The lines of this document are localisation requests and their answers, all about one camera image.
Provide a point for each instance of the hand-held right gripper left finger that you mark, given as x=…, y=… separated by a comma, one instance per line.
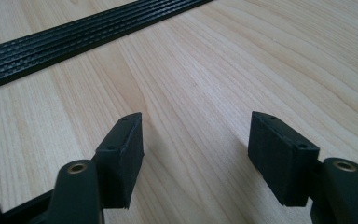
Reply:
x=121, y=161

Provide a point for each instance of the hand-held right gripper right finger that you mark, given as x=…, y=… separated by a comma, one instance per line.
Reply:
x=279, y=158

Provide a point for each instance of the black ribbed strip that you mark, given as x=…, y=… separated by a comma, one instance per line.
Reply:
x=74, y=37

